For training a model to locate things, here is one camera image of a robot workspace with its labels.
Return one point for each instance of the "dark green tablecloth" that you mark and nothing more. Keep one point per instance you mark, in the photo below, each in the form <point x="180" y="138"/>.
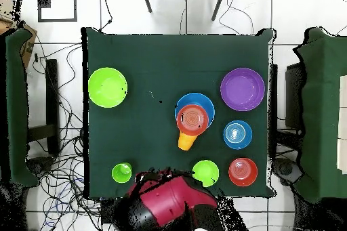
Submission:
<point x="135" y="139"/>

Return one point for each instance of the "large blue bowl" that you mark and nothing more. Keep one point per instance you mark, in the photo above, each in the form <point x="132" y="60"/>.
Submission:
<point x="198" y="98"/>

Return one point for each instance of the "small blue bowl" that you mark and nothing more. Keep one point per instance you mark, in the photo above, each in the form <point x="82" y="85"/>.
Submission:
<point x="238" y="134"/>

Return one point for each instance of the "brown cardboard box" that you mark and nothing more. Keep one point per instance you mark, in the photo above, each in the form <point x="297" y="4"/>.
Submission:
<point x="27" y="44"/>

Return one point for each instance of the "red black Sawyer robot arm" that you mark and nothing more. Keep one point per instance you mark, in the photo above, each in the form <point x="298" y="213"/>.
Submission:
<point x="168" y="201"/>

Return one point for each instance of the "black box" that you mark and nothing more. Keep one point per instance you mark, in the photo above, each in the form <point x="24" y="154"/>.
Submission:
<point x="294" y="92"/>

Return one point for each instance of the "orange bowl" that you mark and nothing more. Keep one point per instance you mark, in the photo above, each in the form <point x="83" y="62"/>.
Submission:
<point x="192" y="120"/>
<point x="243" y="172"/>

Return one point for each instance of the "grey stand base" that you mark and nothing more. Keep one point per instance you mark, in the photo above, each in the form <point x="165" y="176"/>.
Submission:
<point x="39" y="164"/>
<point x="286" y="170"/>

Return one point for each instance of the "green stepped cup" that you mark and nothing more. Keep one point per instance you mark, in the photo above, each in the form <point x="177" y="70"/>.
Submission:
<point x="121" y="172"/>

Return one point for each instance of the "purple bowl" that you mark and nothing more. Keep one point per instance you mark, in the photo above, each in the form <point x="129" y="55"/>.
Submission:
<point x="242" y="89"/>

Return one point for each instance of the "large green bowl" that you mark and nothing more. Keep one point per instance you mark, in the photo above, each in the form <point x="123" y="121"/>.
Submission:
<point x="107" y="87"/>

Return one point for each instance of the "green cloth side table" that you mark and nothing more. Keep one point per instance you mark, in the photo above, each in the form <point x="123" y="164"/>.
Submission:
<point x="16" y="106"/>
<point x="322" y="120"/>

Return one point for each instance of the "black floor stand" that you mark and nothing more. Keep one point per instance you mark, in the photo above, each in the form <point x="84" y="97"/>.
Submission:
<point x="52" y="92"/>

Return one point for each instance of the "small light green bowl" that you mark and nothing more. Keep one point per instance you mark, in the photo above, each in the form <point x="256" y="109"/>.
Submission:
<point x="206" y="172"/>

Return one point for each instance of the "black tripod leg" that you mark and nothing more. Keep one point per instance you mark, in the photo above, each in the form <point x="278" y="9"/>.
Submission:
<point x="219" y="4"/>
<point x="146" y="0"/>

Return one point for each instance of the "orange-yellow stepped cup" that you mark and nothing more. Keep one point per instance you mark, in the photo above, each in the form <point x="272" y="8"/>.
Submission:
<point x="185" y="142"/>

